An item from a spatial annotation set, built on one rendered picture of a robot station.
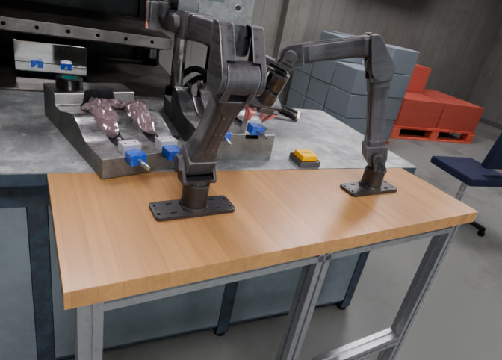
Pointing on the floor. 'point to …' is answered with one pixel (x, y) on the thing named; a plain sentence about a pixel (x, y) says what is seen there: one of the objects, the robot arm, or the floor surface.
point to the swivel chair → (473, 172)
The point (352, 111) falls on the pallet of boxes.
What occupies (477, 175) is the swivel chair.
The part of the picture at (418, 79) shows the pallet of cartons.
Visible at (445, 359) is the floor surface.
